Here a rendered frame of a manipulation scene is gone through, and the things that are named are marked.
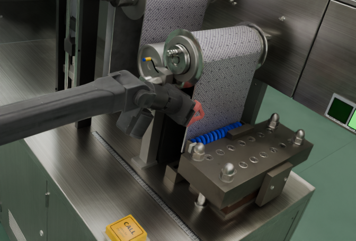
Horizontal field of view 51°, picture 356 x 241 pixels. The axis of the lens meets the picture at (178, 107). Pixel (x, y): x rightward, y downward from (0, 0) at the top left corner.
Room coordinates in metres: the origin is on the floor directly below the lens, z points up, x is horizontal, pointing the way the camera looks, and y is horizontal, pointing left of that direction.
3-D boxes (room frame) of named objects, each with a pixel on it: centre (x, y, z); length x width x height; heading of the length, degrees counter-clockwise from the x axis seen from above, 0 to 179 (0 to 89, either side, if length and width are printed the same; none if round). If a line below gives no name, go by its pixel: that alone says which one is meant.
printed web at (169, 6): (1.04, 0.03, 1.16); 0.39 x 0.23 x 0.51; 46
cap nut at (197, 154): (0.77, -0.07, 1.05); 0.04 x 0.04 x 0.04
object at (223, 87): (0.91, -0.11, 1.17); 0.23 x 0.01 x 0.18; 136
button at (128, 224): (0.59, 0.06, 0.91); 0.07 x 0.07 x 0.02; 46
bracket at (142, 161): (0.86, 0.07, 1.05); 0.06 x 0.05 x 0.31; 136
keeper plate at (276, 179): (0.81, -0.31, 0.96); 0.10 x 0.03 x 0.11; 136
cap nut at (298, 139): (0.94, -0.37, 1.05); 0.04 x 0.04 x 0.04
